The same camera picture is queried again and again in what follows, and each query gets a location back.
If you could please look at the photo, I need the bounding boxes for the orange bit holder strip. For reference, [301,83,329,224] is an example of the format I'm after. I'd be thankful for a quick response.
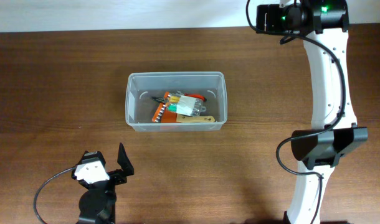
[152,91,170,123]

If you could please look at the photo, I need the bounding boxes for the orange scraper wooden handle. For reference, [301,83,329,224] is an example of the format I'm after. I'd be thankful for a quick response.
[161,111,215,123]

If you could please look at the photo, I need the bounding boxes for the orange black long-nose pliers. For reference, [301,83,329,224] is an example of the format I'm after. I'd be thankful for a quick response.
[151,96,167,103]

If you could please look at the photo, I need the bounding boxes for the clear bag of batteries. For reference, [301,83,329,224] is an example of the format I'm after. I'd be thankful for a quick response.
[166,95,207,117]

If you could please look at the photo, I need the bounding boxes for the small red-handled cutters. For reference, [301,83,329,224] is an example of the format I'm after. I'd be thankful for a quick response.
[177,91,207,102]

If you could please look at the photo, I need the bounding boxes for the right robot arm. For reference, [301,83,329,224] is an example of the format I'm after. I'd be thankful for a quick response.
[249,0,368,223]

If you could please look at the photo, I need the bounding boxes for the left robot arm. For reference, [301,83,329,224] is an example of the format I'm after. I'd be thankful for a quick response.
[72,144,135,224]

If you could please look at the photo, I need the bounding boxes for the clear plastic container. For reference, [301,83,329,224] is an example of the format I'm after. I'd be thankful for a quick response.
[125,72,227,132]

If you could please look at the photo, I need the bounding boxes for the right black cable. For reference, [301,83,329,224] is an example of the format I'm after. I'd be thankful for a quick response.
[245,0,348,224]

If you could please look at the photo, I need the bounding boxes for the black cable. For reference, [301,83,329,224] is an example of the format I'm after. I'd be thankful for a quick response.
[33,166,77,224]
[245,0,348,224]

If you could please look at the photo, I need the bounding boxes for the left white camera box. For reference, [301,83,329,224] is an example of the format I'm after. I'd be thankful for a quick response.
[74,159,110,184]

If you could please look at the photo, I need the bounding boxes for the left black cable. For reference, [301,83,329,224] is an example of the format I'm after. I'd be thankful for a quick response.
[33,166,77,224]

